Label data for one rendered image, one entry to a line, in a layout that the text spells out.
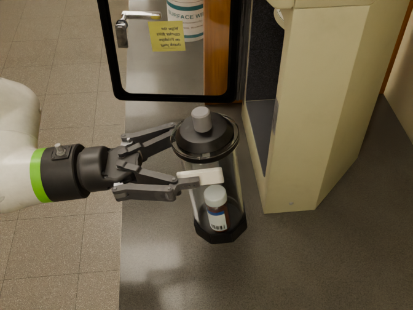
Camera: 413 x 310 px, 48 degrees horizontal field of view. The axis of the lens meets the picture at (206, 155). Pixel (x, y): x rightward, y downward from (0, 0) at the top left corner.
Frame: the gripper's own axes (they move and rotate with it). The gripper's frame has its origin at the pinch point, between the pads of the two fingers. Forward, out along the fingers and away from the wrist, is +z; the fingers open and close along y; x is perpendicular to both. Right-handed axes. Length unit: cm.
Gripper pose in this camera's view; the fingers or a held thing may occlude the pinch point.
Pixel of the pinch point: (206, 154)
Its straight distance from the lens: 75.9
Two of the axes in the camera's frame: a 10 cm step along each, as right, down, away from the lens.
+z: 9.9, -1.3, -0.9
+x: 1.5, 7.1, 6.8
